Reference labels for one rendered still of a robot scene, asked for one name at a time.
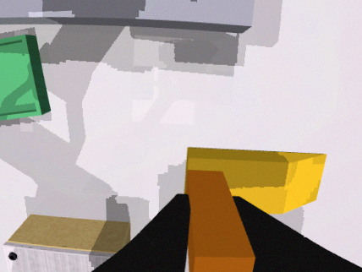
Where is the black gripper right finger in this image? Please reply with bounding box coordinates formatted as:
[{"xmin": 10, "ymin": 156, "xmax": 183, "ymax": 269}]
[{"xmin": 232, "ymin": 195, "xmax": 362, "ymax": 272}]

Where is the yellow wheel chock with orange handle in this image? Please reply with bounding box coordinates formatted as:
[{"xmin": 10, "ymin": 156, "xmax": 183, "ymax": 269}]
[{"xmin": 184, "ymin": 147, "xmax": 326, "ymax": 272}]

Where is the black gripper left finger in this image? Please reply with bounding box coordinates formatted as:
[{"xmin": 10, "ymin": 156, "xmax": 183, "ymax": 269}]
[{"xmin": 92, "ymin": 194, "xmax": 191, "ymax": 272}]

